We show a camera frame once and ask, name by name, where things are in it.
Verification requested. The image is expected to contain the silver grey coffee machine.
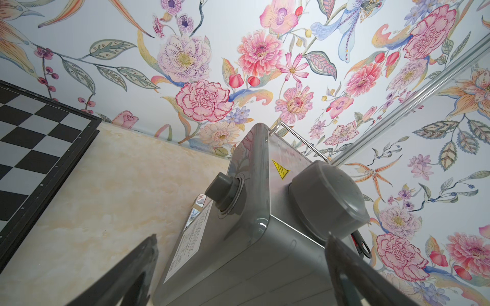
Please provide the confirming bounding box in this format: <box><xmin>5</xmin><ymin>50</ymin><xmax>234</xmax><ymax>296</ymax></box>
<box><xmin>153</xmin><ymin>124</ymin><xmax>369</xmax><ymax>305</ymax></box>

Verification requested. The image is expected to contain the right aluminium corner post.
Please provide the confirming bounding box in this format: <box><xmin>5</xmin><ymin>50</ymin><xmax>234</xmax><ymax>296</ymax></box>
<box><xmin>331</xmin><ymin>35</ymin><xmax>489</xmax><ymax>167</ymax></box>

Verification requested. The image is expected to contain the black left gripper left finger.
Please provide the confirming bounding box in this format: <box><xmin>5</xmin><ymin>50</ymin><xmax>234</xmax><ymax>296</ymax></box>
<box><xmin>69</xmin><ymin>234</ymin><xmax>158</xmax><ymax>305</ymax></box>

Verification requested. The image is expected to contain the black white chessboard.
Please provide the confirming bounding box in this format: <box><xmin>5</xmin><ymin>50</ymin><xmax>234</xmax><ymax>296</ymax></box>
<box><xmin>1</xmin><ymin>82</ymin><xmax>102</xmax><ymax>269</ymax></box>

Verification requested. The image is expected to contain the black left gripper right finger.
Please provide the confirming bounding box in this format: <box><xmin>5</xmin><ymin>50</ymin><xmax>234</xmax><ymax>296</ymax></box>
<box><xmin>325</xmin><ymin>234</ymin><xmax>416</xmax><ymax>305</ymax></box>

